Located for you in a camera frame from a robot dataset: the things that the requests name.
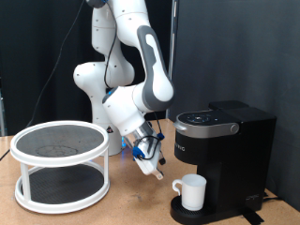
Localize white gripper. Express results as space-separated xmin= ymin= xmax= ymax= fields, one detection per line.
xmin=134 ymin=137 xmax=167 ymax=181

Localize white ceramic mug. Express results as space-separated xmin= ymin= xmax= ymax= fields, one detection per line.
xmin=172 ymin=173 xmax=208 ymax=212

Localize black Keurig coffee machine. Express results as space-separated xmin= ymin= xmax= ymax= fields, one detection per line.
xmin=170 ymin=99 xmax=278 ymax=225

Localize white two-tier turntable stand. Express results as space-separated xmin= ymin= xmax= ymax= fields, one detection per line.
xmin=9 ymin=119 xmax=112 ymax=216

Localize black tape strip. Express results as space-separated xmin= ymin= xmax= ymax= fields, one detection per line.
xmin=242 ymin=210 xmax=265 ymax=225

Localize vertical metal pole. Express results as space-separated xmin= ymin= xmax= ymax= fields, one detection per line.
xmin=166 ymin=0 xmax=179 ymax=120

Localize black curtain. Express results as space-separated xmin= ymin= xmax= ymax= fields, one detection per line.
xmin=0 ymin=0 xmax=173 ymax=136

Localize blue cable clip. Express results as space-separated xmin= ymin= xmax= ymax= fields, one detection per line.
xmin=131 ymin=145 xmax=146 ymax=161

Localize black Keurig power cord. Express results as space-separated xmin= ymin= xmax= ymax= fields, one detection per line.
xmin=262 ymin=191 xmax=284 ymax=203

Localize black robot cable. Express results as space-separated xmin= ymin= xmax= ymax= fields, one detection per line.
xmin=0 ymin=0 xmax=165 ymax=162

